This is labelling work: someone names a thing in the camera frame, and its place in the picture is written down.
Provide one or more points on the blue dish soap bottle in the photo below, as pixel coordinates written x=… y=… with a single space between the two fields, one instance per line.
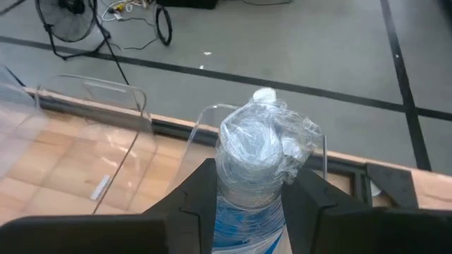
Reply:
x=254 y=158

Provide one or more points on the black floor fan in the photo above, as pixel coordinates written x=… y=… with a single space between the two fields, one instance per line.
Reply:
x=63 y=21

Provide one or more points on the white power strip with plugs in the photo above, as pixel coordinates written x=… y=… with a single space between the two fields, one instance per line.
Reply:
x=118 y=8

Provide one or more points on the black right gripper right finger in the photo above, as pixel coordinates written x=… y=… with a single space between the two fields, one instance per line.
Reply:
x=353 y=233

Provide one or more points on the tall clear plastic tub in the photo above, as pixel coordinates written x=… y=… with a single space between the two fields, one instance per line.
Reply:
x=17 y=123

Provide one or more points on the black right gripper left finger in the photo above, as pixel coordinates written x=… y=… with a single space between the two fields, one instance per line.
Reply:
x=169 y=233

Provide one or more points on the low clear plastic bin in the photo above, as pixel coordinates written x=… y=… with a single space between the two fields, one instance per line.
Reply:
x=106 y=148
x=197 y=141

